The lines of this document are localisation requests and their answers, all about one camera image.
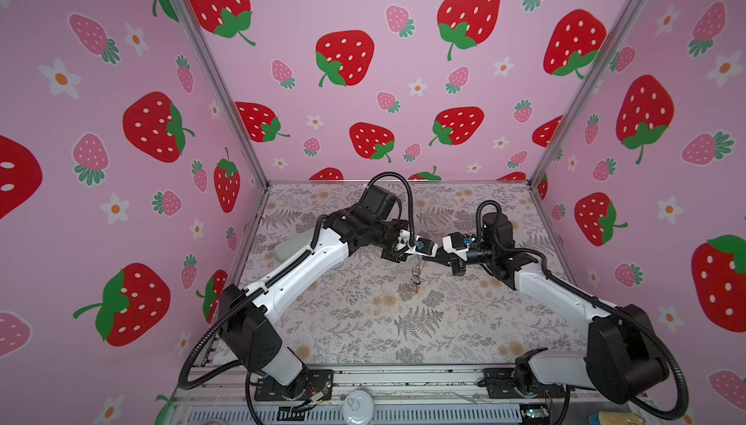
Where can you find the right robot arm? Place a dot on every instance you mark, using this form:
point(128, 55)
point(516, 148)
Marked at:
point(624, 360)

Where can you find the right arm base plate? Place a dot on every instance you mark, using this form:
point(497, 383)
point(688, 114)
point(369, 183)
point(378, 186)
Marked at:
point(501, 383)

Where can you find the grey-green oblong object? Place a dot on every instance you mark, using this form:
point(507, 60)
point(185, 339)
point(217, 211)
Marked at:
point(287, 249)

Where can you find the keyring with strap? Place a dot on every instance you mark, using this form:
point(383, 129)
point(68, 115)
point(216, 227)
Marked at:
point(416, 277)

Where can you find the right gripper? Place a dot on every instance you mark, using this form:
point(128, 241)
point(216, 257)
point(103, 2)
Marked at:
point(444, 256)

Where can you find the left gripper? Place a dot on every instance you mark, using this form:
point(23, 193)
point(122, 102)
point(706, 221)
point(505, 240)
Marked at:
point(392, 256)

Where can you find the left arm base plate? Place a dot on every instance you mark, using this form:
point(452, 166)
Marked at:
point(310, 383)

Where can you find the white round knob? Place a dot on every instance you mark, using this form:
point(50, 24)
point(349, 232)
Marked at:
point(358, 408)

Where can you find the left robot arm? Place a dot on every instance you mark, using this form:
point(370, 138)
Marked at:
point(248, 315)

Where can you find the aluminium front rail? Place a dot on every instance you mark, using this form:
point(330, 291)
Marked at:
point(425, 383)

